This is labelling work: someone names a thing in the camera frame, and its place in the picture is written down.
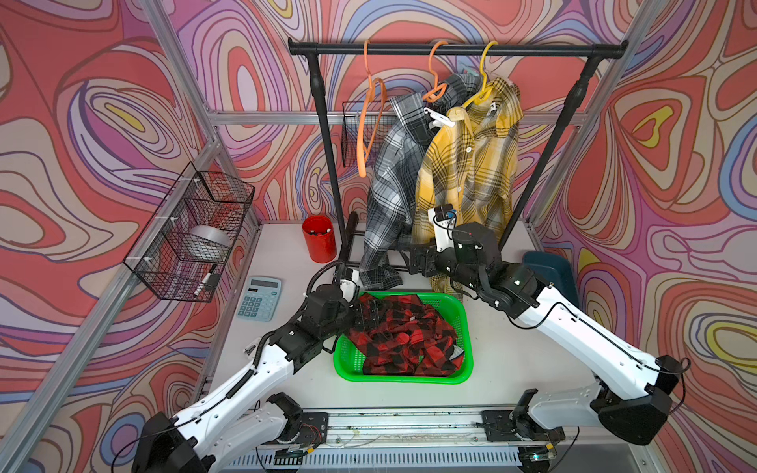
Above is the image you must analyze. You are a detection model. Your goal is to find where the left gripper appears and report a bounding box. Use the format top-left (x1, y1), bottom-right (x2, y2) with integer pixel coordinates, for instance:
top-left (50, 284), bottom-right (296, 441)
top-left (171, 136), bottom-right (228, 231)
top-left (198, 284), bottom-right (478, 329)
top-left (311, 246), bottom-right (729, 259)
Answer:
top-left (317, 296), bottom-right (388, 344)

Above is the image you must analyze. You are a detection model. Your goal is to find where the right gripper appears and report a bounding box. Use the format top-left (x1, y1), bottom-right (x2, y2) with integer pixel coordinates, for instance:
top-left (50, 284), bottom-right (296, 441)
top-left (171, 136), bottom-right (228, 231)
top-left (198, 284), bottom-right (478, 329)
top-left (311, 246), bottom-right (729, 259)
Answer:
top-left (398, 235), bottom-right (484, 294)

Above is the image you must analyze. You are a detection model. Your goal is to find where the red black plaid shirt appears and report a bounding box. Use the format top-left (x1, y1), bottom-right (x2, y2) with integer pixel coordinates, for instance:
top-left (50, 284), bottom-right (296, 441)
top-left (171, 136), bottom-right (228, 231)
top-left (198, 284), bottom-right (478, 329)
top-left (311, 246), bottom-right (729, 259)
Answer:
top-left (348, 293), bottom-right (465, 378)

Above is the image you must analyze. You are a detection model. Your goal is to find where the orange hanger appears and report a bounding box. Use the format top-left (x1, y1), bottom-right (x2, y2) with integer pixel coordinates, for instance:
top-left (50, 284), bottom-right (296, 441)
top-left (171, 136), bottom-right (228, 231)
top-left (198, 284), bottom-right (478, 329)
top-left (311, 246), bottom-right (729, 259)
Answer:
top-left (423, 39), bottom-right (449, 104)
top-left (356, 39), bottom-right (388, 179)

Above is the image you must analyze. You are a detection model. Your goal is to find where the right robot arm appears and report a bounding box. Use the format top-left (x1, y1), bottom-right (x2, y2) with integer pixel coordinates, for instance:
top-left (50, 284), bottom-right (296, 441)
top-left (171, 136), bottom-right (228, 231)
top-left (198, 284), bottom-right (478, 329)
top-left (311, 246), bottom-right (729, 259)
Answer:
top-left (406, 220), bottom-right (685, 445)

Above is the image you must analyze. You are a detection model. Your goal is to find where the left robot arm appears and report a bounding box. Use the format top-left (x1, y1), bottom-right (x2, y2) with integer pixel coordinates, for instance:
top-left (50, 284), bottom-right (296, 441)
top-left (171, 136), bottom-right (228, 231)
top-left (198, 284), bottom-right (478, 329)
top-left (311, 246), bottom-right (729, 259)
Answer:
top-left (131, 280), bottom-right (361, 472)

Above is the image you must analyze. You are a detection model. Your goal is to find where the yellow hanger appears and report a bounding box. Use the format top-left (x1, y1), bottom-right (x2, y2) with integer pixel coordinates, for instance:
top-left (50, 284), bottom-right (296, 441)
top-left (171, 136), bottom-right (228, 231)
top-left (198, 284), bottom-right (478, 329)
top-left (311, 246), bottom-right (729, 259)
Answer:
top-left (462, 41), bottom-right (499, 108)

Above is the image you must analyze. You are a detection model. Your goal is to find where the grey plaid shirt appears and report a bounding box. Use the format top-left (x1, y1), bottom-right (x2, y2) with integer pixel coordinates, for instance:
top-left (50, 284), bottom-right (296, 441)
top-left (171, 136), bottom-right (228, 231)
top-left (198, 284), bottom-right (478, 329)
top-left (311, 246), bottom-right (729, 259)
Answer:
top-left (359, 74), bottom-right (481, 291)

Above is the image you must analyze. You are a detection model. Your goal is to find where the green plastic basket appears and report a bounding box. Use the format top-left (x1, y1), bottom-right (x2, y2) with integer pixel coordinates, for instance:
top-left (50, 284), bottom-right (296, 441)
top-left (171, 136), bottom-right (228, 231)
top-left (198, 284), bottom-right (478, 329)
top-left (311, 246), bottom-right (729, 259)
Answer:
top-left (332, 292), bottom-right (474, 384)

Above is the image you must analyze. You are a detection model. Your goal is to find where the red pen cup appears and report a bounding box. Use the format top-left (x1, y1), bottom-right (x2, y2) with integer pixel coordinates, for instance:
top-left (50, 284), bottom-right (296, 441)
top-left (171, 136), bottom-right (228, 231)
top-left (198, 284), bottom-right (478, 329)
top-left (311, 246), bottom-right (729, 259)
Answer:
top-left (302, 215), bottom-right (337, 263)

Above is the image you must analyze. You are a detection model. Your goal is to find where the grey calculator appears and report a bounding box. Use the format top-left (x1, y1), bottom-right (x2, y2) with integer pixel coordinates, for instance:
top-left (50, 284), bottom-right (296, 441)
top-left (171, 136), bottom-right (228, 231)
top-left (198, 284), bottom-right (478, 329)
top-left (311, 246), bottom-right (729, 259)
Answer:
top-left (235, 276), bottom-right (282, 322)

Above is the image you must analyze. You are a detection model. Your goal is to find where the yellow plaid shirt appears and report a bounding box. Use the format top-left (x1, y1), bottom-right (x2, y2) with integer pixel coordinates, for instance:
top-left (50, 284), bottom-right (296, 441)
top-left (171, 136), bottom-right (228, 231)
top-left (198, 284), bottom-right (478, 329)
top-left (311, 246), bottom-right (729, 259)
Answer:
top-left (410, 76), bottom-right (524, 297)

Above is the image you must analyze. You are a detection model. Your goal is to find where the dark teal tray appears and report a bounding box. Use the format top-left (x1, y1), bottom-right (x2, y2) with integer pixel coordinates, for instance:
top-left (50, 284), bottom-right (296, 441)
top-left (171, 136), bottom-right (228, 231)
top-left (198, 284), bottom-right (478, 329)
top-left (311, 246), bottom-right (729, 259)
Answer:
top-left (522, 251), bottom-right (583, 309)

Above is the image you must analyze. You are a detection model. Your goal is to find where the grey tape roll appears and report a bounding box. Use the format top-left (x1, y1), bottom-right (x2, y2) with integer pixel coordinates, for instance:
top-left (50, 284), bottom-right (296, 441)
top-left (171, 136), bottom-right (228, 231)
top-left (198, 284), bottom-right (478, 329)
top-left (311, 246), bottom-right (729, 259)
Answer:
top-left (179, 225), bottom-right (232, 263)

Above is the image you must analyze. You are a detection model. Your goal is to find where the black clothes rack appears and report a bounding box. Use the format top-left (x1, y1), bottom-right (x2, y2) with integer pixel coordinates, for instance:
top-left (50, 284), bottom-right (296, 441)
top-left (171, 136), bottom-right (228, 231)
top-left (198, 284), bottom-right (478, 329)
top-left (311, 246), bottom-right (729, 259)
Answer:
top-left (287, 39), bottom-right (629, 269)

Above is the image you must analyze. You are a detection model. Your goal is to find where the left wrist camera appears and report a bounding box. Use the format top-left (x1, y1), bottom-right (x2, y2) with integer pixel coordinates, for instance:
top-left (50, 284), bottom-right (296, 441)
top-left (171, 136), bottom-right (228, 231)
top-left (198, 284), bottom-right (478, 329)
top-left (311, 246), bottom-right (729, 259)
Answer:
top-left (335, 266), bottom-right (360, 301)

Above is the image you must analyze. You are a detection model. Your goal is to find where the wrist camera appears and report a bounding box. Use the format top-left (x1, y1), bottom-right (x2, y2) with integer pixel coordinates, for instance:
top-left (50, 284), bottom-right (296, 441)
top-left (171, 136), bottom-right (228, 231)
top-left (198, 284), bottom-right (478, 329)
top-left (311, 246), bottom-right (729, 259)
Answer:
top-left (428, 204), bottom-right (457, 252)
top-left (335, 266), bottom-right (360, 301)

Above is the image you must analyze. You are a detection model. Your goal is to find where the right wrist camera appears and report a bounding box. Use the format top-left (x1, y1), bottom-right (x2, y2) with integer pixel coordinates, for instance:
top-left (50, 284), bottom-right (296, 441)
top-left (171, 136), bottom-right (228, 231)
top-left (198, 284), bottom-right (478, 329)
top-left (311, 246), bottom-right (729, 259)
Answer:
top-left (428, 204), bottom-right (457, 252)

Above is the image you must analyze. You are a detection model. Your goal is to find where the white marker in wire basket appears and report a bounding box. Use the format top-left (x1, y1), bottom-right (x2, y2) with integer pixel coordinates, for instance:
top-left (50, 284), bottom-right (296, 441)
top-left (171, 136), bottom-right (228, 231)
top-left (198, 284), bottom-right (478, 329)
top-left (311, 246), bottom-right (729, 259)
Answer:
top-left (193, 264), bottom-right (217, 298)

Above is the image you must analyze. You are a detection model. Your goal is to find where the small wire basket on rack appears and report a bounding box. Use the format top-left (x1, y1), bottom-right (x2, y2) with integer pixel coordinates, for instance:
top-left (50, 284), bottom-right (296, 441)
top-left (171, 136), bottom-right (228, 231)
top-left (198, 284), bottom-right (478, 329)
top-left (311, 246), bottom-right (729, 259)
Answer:
top-left (340, 101), bottom-right (396, 168)

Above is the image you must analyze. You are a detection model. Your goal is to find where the black wire basket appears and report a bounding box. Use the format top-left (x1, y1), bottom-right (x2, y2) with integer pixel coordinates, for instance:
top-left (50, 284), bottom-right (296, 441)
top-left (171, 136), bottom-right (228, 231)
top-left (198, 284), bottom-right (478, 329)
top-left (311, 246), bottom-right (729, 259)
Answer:
top-left (123, 164), bottom-right (255, 303)

